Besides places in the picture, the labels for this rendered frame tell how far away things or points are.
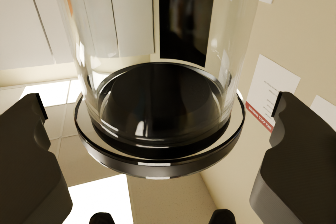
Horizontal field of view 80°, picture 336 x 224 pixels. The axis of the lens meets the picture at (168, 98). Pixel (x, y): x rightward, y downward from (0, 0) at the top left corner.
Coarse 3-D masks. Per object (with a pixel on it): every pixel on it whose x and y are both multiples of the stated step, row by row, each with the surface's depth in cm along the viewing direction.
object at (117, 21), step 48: (96, 0) 6; (144, 0) 6; (192, 0) 6; (240, 0) 7; (96, 48) 7; (144, 48) 7; (192, 48) 7; (240, 48) 8; (96, 96) 9; (144, 96) 8; (192, 96) 8; (240, 96) 13; (96, 144) 10; (144, 144) 10; (192, 144) 10
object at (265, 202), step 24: (288, 96) 10; (288, 120) 9; (312, 120) 9; (288, 144) 7; (312, 144) 7; (264, 168) 6; (288, 168) 6; (312, 168) 6; (264, 192) 6; (288, 192) 6; (312, 192) 6; (264, 216) 6; (288, 216) 5; (312, 216) 5
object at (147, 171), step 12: (240, 132) 11; (84, 144) 11; (96, 156) 10; (216, 156) 10; (120, 168) 10; (132, 168) 9; (144, 168) 9; (156, 168) 9; (168, 168) 9; (180, 168) 9; (192, 168) 10
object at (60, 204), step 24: (24, 96) 10; (0, 120) 8; (24, 120) 8; (0, 144) 7; (24, 144) 7; (48, 144) 9; (0, 168) 6; (24, 168) 6; (48, 168) 6; (0, 192) 6; (24, 192) 6; (48, 192) 6; (0, 216) 5; (24, 216) 5; (48, 216) 6
